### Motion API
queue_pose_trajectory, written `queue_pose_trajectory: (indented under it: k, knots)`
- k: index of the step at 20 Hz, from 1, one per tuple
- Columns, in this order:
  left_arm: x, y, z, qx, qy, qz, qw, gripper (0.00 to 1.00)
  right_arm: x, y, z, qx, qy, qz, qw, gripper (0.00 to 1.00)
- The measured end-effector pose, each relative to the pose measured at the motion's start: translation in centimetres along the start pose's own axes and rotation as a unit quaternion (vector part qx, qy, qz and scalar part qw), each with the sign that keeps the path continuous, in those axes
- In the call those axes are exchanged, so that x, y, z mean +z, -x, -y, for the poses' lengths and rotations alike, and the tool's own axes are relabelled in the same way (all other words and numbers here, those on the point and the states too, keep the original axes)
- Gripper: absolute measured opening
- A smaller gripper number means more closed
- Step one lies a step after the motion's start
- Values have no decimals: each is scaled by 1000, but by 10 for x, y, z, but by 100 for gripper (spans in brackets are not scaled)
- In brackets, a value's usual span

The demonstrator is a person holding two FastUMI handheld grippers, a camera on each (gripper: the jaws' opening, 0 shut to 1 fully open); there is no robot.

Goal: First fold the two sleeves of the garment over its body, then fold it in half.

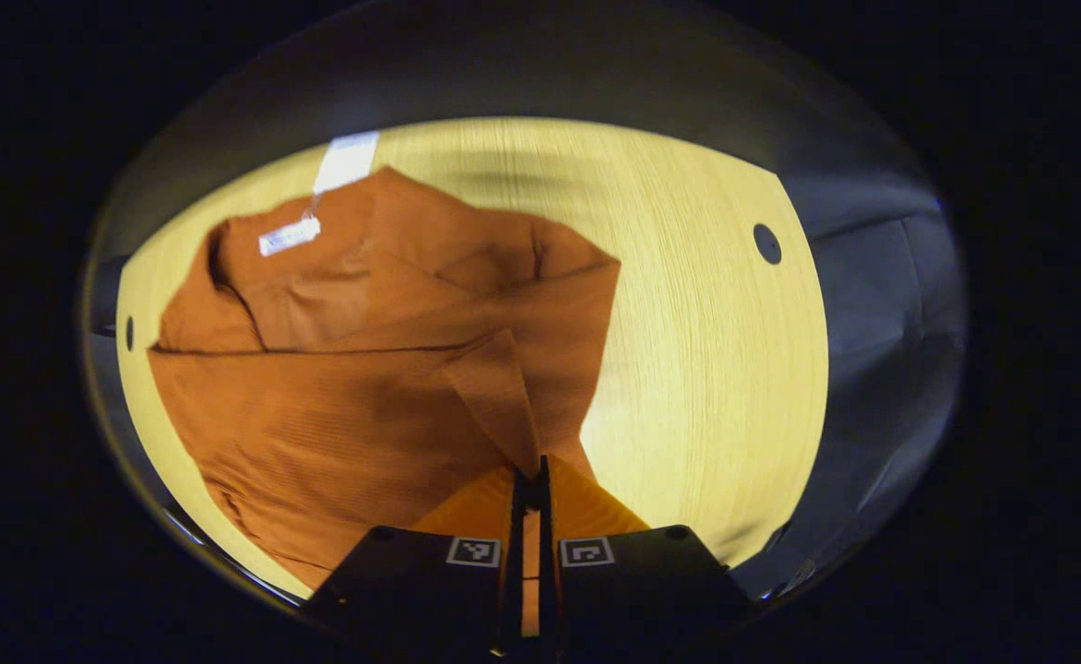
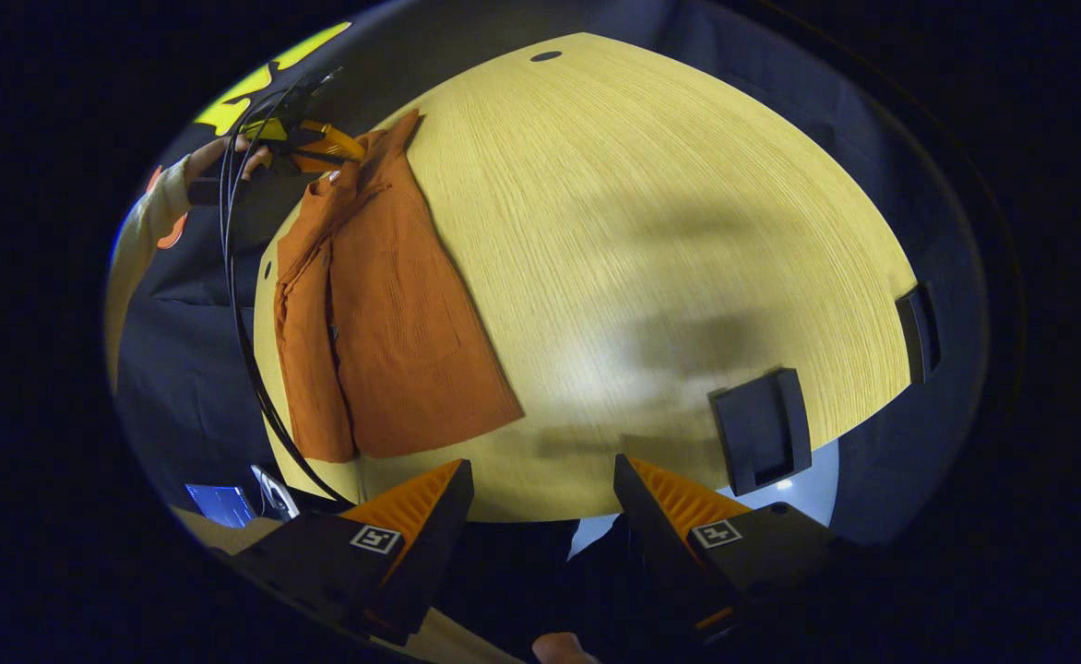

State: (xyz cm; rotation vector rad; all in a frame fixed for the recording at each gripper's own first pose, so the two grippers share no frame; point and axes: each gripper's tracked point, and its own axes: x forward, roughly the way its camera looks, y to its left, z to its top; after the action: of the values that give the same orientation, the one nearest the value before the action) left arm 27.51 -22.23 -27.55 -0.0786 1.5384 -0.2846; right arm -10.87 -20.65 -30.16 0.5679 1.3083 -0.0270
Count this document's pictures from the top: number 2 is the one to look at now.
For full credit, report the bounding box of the black backdrop cloth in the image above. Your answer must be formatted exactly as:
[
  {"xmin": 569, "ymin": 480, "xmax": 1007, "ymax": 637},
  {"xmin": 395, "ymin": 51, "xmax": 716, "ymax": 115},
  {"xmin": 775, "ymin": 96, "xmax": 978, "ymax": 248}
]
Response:
[{"xmin": 112, "ymin": 0, "xmax": 989, "ymax": 545}]

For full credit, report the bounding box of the orange button-up shirt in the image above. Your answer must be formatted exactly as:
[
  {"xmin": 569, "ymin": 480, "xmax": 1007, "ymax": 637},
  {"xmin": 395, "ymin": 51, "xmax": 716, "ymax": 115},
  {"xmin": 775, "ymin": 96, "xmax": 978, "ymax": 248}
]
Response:
[{"xmin": 273, "ymin": 109, "xmax": 525, "ymax": 464}]

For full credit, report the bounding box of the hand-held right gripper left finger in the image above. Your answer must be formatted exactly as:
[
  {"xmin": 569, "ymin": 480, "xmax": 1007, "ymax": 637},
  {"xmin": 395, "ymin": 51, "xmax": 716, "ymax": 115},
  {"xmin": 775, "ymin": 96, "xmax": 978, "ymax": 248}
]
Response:
[{"xmin": 227, "ymin": 458, "xmax": 475, "ymax": 646}]

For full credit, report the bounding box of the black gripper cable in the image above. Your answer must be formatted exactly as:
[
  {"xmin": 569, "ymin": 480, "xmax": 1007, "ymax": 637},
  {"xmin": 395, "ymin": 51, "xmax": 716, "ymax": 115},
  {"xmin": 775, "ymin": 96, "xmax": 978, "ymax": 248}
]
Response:
[{"xmin": 218, "ymin": 69, "xmax": 357, "ymax": 506}]

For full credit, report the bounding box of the black plastic bracket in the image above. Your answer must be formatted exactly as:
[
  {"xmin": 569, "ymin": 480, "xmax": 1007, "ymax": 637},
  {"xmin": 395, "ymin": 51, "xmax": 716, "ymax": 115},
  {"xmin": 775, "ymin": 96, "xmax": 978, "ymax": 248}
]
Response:
[
  {"xmin": 895, "ymin": 281, "xmax": 943, "ymax": 385},
  {"xmin": 708, "ymin": 367, "xmax": 814, "ymax": 497}
]

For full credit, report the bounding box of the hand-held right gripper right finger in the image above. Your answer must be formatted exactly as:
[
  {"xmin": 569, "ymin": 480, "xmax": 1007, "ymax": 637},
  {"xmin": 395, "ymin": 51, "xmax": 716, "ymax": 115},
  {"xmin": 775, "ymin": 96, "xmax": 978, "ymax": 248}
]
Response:
[{"xmin": 612, "ymin": 454, "xmax": 860, "ymax": 646}]

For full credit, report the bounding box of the computer monitor with blue screen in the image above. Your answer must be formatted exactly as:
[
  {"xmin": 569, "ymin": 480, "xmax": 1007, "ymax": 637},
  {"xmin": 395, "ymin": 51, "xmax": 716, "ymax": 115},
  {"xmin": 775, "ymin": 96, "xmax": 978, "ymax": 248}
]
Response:
[{"xmin": 184, "ymin": 482, "xmax": 258, "ymax": 528}]

